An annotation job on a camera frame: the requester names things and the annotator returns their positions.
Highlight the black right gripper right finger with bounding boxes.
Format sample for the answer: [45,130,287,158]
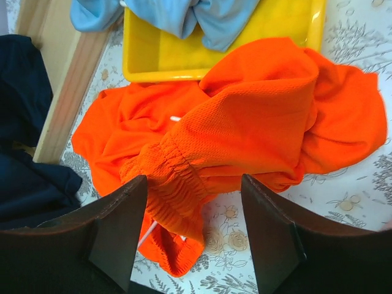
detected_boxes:
[241,175,391,293]

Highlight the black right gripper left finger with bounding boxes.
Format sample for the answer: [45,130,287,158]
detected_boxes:
[1,175,148,293]

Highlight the orange mesh shorts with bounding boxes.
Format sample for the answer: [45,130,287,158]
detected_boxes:
[72,38,387,277]

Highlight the light blue shorts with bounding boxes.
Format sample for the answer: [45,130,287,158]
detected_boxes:
[70,0,259,52]

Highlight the navy blue garment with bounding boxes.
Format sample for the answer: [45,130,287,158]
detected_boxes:
[1,34,82,230]

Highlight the wooden clothes rack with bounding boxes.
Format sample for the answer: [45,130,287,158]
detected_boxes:
[15,1,123,164]

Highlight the yellow plastic tray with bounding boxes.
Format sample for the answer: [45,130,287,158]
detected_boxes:
[122,1,326,83]

